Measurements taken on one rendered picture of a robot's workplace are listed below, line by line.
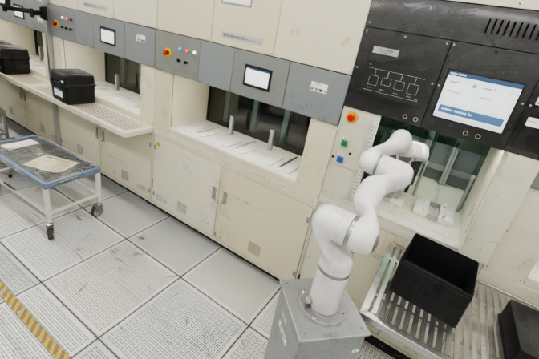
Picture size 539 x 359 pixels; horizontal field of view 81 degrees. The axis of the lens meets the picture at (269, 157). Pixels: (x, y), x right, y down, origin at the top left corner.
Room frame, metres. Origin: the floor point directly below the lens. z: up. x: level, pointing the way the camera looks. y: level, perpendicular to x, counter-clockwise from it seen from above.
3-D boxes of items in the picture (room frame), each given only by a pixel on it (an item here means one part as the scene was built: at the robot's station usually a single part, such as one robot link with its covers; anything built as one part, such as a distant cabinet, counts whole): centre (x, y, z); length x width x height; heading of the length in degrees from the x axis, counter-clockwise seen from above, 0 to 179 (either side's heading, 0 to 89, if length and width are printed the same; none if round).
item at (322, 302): (0.94, -0.31, 0.85); 0.19 x 0.19 x 0.18
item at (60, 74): (2.71, 1.85, 0.93); 0.30 x 0.28 x 0.26; 59
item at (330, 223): (0.95, -0.28, 1.07); 0.19 x 0.12 x 0.24; 59
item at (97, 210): (2.22, 1.80, 0.24); 0.97 x 0.52 x 0.48; 65
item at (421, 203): (1.68, -1.02, 0.89); 0.22 x 0.21 x 0.04; 152
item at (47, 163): (2.11, 1.65, 0.47); 0.31 x 0.23 x 0.02; 84
